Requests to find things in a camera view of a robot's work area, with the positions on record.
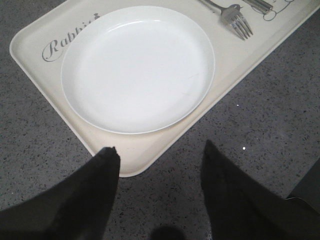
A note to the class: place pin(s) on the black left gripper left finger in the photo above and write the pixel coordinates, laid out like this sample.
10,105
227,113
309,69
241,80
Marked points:
78,208

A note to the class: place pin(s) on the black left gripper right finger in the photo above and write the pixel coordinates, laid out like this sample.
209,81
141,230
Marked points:
239,208

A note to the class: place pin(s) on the white round plate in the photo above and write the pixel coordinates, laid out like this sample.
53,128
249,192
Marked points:
138,70

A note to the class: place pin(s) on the silver metal fork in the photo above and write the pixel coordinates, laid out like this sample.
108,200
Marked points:
233,17

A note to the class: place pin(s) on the beige rabbit serving tray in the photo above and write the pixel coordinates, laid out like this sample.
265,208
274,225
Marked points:
40,47

